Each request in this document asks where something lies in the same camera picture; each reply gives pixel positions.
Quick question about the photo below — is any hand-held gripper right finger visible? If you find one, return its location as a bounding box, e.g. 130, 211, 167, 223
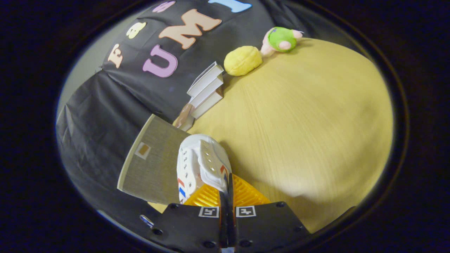
229, 173, 311, 253

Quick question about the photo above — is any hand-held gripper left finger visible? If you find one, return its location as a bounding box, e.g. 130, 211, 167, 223
152, 174, 227, 253

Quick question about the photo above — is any white striped canvas shoe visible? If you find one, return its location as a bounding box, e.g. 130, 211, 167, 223
176, 134, 232, 204

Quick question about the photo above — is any grey fabric storage box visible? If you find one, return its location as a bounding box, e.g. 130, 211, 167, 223
117, 114, 192, 205

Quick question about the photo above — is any brown cover book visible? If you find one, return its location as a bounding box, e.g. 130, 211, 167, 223
174, 103, 195, 131

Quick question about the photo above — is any thick white book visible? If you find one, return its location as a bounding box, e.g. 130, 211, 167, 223
189, 76, 224, 108

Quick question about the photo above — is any white book with portrait cover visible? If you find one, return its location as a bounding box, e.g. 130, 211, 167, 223
186, 61, 224, 98

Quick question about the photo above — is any yellow plush toy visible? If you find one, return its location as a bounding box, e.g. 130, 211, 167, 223
224, 46, 263, 77

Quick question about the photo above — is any black backdrop cloth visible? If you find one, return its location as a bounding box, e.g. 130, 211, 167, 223
56, 0, 352, 225

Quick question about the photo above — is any pink and green plush toy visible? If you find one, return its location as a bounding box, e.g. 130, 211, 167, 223
261, 27, 304, 57

